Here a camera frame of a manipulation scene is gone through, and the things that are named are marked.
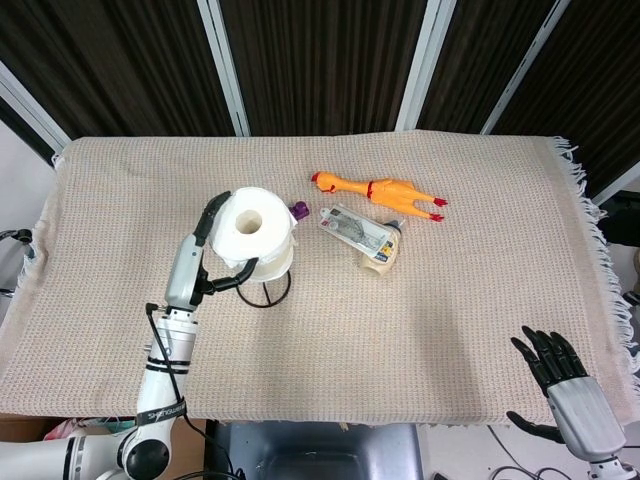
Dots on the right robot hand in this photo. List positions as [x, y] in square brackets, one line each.
[575, 400]

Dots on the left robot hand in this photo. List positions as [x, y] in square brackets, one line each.
[192, 265]

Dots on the white paper roll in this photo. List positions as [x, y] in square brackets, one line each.
[255, 235]

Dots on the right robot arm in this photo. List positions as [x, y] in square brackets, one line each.
[607, 470]

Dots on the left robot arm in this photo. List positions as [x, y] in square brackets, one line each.
[150, 400]

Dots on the purple toy brick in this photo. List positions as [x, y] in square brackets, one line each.
[301, 210]

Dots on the beige woven tablecloth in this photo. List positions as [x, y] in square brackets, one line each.
[350, 300]

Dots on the clear packaged card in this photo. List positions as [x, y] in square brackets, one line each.
[352, 229]

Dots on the beige squeeze bottle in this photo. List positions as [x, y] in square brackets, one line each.
[382, 255]

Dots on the orange rubber chicken toy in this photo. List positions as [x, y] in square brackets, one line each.
[380, 192]

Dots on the dark grey chair seat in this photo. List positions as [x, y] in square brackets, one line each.
[320, 450]

